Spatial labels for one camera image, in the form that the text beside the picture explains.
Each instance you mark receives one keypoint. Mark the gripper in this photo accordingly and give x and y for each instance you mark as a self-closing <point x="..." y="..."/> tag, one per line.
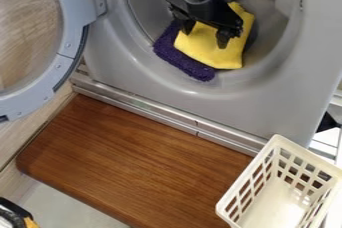
<point x="202" y="5"/>

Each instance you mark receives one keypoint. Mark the yellow cloth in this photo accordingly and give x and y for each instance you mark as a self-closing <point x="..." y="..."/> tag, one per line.
<point x="218" y="46"/>

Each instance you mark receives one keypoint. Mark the washing machine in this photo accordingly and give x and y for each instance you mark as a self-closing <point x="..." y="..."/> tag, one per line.
<point x="187" y="58"/>

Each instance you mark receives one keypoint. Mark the purple cloth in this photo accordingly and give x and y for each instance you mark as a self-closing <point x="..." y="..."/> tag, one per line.
<point x="178" y="57"/>

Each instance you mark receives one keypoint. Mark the white basket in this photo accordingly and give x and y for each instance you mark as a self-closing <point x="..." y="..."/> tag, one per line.
<point x="280" y="188"/>

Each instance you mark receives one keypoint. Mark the yellow and black tool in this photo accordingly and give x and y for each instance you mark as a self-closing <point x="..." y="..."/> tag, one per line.
<point x="13" y="215"/>

